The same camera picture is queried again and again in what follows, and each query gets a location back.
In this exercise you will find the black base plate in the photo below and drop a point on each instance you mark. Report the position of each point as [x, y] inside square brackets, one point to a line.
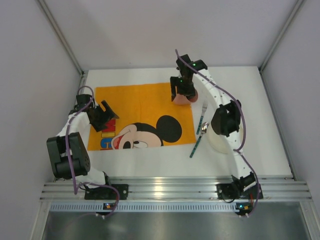
[103, 193]
[230, 191]

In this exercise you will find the pink plastic cup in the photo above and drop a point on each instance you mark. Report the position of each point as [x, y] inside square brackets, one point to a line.
[183, 100]

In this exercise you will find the green handled fork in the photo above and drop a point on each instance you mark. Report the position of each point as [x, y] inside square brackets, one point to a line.
[203, 111]

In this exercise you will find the left aluminium frame post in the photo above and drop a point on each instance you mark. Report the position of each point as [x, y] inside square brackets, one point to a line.
[58, 32]

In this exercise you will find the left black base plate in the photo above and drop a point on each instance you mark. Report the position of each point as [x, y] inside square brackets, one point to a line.
[103, 193]

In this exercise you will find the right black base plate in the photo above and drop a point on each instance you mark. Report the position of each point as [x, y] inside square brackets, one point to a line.
[230, 191]

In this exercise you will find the right aluminium frame post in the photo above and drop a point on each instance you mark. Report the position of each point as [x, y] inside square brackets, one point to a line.
[298, 5]

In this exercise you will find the aluminium frame post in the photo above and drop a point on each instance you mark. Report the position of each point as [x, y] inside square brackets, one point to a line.
[58, 32]
[298, 5]

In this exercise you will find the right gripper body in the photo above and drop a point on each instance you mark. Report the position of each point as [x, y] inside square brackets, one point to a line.
[184, 88]

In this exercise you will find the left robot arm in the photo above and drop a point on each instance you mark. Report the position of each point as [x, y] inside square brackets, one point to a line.
[68, 155]

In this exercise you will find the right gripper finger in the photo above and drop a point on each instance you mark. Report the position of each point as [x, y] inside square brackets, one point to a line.
[173, 85]
[192, 96]

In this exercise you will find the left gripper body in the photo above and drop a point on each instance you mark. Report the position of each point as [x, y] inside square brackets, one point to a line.
[100, 115]

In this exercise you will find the aluminium mounting rail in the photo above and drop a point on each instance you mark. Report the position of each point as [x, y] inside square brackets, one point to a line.
[203, 189]

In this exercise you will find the orange cartoon cloth placemat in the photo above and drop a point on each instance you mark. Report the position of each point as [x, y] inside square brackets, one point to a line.
[146, 118]

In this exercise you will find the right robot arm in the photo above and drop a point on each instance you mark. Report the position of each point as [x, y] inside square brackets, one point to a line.
[226, 131]

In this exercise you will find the green handled spoon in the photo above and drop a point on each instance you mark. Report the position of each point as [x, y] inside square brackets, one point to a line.
[203, 130]

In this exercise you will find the perforated cable duct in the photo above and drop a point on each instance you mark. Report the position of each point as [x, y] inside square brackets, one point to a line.
[150, 207]

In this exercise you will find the cream round plate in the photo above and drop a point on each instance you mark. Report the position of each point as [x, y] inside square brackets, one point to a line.
[225, 144]

